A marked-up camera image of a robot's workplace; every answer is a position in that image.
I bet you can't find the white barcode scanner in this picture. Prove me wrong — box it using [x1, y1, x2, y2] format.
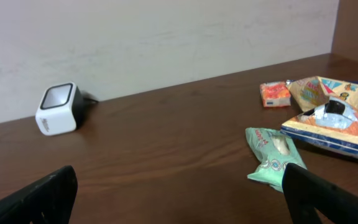
[35, 82, 85, 136]

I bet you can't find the white wet wipes pack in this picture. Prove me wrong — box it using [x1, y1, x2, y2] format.
[245, 128, 306, 192]

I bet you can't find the orange tissue pack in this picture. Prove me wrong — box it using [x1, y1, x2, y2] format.
[260, 82, 291, 108]

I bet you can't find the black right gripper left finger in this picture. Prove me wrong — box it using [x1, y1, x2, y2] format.
[0, 166, 78, 224]

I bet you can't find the yellow snack chip bag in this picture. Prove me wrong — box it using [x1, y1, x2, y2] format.
[281, 76, 358, 158]

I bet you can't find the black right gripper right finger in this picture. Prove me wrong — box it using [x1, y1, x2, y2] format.
[282, 163, 358, 223]

